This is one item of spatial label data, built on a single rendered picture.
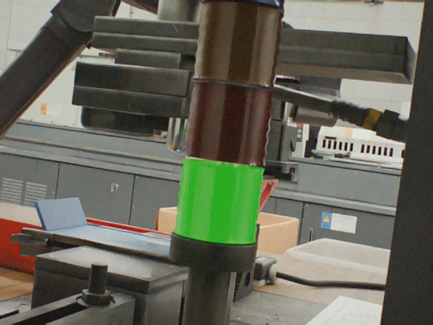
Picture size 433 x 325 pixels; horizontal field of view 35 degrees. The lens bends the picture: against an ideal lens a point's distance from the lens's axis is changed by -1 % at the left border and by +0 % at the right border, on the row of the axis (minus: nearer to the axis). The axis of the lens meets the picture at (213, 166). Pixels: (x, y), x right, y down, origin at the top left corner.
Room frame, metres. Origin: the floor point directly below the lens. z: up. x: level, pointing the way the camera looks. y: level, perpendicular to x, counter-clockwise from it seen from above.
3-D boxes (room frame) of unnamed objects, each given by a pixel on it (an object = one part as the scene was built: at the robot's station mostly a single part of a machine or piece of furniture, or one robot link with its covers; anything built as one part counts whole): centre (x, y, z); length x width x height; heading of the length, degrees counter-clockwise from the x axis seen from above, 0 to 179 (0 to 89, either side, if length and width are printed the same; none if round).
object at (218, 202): (0.31, 0.00, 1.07); 0.04 x 0.04 x 0.03
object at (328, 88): (0.95, -0.10, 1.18); 0.12 x 0.09 x 0.12; 97
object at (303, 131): (5.15, -0.59, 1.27); 0.23 x 0.18 x 0.38; 156
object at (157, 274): (0.60, 0.05, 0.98); 0.20 x 0.10 x 0.01; 159
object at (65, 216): (0.63, 0.08, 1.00); 0.15 x 0.07 x 0.03; 69
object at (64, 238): (0.59, 0.07, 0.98); 0.13 x 0.01 x 0.03; 69
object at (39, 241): (0.61, 0.14, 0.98); 0.07 x 0.02 x 0.01; 69
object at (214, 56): (0.31, 0.00, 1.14); 0.04 x 0.04 x 0.03
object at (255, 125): (0.31, 0.00, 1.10); 0.04 x 0.04 x 0.03
